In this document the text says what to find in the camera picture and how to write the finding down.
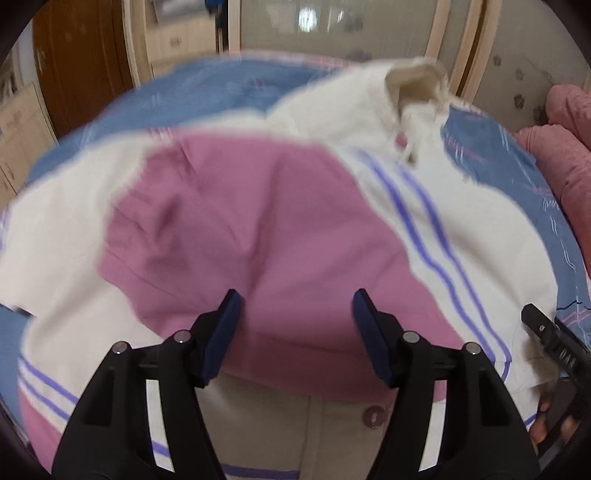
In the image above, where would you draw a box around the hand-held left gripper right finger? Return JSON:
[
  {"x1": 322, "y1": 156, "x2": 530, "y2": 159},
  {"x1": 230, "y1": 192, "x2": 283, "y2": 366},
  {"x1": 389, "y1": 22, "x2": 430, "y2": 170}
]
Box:
[{"x1": 352, "y1": 288, "x2": 541, "y2": 480}]

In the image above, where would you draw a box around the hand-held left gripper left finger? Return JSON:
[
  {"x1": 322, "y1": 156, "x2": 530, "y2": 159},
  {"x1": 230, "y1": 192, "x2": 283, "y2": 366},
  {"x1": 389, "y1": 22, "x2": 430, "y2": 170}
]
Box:
[{"x1": 52, "y1": 289, "x2": 244, "y2": 480}]

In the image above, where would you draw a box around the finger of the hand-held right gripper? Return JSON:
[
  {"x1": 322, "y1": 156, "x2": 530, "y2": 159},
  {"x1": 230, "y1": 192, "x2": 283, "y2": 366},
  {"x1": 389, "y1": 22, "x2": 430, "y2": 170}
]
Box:
[{"x1": 521, "y1": 303, "x2": 591, "y2": 384}]

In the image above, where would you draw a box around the pink and cream jacket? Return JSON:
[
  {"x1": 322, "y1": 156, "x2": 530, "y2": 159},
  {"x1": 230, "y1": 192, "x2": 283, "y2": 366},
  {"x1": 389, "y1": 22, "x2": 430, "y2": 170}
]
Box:
[{"x1": 0, "y1": 58, "x2": 561, "y2": 480}]

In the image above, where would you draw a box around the person's right hand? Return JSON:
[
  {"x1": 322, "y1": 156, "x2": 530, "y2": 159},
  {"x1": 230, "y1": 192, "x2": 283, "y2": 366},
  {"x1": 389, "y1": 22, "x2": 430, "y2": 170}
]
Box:
[{"x1": 530, "y1": 388, "x2": 583, "y2": 446}]

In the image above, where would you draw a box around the pink quilt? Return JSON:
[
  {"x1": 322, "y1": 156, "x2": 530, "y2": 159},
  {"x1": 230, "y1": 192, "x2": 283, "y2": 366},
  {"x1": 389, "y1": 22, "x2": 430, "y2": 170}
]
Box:
[{"x1": 515, "y1": 84, "x2": 591, "y2": 273}]

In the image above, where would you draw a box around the blue blanket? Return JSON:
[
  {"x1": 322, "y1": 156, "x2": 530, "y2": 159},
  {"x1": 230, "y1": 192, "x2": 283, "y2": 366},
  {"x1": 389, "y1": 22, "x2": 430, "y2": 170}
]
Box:
[{"x1": 0, "y1": 53, "x2": 591, "y2": 462}]

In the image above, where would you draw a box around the light wooden cabinet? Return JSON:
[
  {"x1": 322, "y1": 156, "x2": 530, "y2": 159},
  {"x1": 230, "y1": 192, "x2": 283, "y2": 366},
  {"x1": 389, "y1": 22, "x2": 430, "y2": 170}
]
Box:
[{"x1": 0, "y1": 46, "x2": 58, "y2": 204}]

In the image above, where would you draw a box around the cream framed wardrobe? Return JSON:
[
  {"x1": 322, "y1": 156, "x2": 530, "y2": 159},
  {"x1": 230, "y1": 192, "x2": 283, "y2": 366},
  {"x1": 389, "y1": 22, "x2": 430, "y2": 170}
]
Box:
[{"x1": 122, "y1": 0, "x2": 591, "y2": 134}]

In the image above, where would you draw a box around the brown wooden door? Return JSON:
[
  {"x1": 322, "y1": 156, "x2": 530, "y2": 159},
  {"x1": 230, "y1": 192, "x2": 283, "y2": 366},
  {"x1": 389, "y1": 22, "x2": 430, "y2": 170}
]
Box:
[{"x1": 32, "y1": 0, "x2": 134, "y2": 139}]

